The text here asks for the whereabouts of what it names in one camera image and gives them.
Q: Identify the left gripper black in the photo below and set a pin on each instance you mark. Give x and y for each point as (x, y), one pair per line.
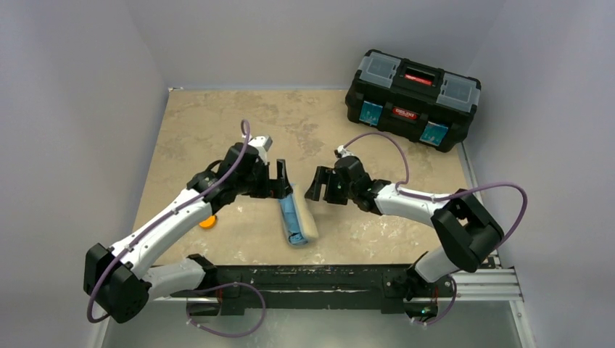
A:
(268, 180)

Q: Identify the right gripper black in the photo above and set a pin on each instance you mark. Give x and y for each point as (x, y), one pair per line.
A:
(329, 183)

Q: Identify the white glasses case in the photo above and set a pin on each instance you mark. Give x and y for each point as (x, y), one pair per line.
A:
(310, 228)

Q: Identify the light blue folding umbrella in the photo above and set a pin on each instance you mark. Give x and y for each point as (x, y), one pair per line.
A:
(291, 223)

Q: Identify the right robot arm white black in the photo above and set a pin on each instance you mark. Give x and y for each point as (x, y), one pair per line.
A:
(466, 230)

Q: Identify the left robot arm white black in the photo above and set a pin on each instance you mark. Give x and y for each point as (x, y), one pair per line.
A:
(121, 279)

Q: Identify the black toolbox with clear lids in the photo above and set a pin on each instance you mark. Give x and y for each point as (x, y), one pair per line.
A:
(423, 104)

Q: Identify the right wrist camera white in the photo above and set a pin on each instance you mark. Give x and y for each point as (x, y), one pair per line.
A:
(342, 152)

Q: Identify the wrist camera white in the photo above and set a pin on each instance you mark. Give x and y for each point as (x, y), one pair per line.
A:
(342, 152)
(262, 144)

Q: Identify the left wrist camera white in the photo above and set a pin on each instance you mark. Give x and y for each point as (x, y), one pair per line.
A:
(262, 144)

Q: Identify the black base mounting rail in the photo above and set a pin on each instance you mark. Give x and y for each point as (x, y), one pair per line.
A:
(390, 289)

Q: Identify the aluminium frame rail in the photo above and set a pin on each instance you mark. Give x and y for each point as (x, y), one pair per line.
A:
(481, 285)

